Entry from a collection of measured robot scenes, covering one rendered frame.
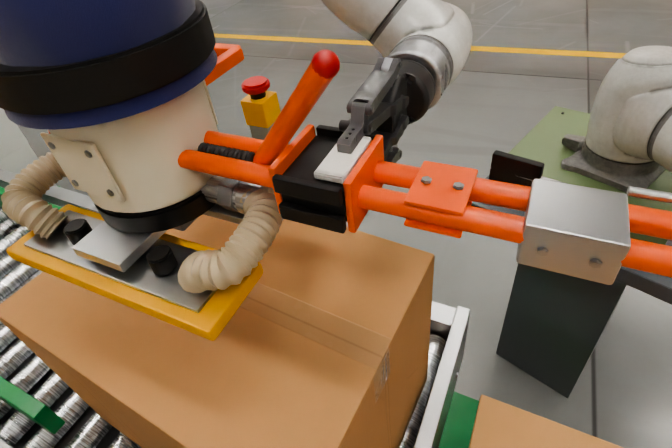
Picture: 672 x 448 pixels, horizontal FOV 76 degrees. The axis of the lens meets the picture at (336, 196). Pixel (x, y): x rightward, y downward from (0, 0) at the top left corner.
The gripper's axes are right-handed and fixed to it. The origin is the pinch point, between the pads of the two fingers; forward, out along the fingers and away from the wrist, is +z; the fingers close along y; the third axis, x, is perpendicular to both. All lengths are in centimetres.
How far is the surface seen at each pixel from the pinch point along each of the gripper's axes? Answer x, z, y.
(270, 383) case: 8.1, 11.5, 26.4
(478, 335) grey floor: -13, -67, 122
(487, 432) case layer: -19, -10, 67
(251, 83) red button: 48, -48, 18
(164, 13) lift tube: 15.7, 0.6, -15.4
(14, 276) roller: 120, -2, 67
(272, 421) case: 5.5, 15.4, 26.4
